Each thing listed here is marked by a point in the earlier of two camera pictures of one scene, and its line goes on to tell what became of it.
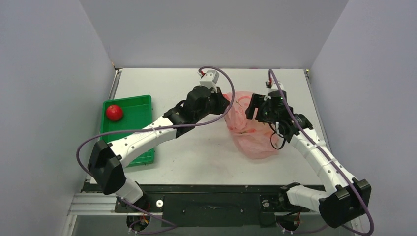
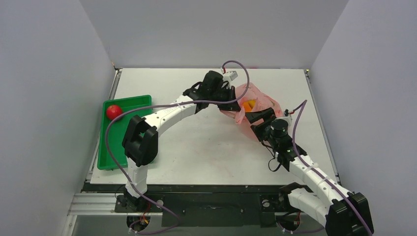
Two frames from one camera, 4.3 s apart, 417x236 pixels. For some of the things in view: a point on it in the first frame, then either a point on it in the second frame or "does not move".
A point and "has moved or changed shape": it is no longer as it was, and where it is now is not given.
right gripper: (253, 106) → (260, 123)
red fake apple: (114, 112) does not move
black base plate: (205, 205) does not move
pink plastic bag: (256, 139) has moved or changed shape
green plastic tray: (136, 112) does not move
